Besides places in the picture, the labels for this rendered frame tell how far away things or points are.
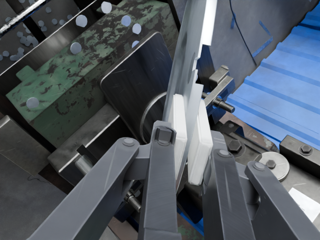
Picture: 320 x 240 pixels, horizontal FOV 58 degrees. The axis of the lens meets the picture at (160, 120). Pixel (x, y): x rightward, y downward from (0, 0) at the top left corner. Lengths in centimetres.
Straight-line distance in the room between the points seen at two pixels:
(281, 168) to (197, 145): 37
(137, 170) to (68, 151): 48
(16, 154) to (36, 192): 97
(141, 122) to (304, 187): 30
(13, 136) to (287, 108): 183
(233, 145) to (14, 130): 40
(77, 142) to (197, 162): 48
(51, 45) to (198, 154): 81
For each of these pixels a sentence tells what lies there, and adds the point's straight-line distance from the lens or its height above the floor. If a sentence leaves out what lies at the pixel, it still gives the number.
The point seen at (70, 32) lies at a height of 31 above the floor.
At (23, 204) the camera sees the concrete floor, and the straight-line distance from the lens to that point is 161.
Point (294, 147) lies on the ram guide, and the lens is 52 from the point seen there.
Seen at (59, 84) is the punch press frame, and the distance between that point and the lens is 63.
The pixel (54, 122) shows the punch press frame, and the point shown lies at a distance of 62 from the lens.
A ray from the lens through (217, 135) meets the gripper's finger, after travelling 19.
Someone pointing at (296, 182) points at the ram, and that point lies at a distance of 53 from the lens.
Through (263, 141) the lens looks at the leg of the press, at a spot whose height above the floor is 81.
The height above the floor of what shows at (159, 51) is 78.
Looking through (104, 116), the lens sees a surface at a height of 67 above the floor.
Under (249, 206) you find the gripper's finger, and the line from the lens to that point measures 16.
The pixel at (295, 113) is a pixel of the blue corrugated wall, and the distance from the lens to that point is 212.
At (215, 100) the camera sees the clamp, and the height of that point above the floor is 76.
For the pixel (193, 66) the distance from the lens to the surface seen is 20.
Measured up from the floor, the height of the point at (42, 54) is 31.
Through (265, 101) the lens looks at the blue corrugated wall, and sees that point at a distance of 220.
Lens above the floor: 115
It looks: 40 degrees down
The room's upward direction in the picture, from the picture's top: 123 degrees clockwise
